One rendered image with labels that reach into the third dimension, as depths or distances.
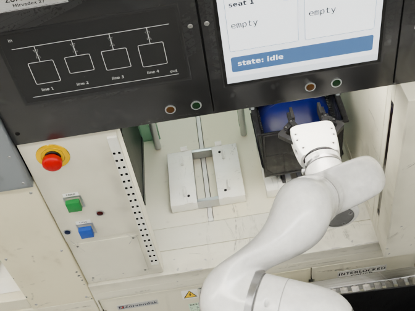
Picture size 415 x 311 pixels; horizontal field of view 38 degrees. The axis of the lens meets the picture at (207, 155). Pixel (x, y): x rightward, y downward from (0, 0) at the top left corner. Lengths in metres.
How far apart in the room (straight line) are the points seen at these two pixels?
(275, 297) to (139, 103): 0.48
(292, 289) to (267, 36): 0.45
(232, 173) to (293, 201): 0.86
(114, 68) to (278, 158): 0.65
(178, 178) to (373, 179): 0.72
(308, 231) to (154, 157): 1.05
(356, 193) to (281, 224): 0.30
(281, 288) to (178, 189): 0.90
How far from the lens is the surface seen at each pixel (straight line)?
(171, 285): 1.64
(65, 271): 1.58
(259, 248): 0.87
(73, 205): 1.35
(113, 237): 1.47
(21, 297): 1.71
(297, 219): 0.87
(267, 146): 1.56
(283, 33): 1.08
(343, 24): 1.10
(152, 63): 1.09
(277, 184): 1.69
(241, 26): 1.06
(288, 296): 0.86
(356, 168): 1.16
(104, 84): 1.12
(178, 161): 1.79
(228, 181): 1.70
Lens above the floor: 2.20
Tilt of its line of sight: 46 degrees down
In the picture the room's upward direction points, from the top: 11 degrees counter-clockwise
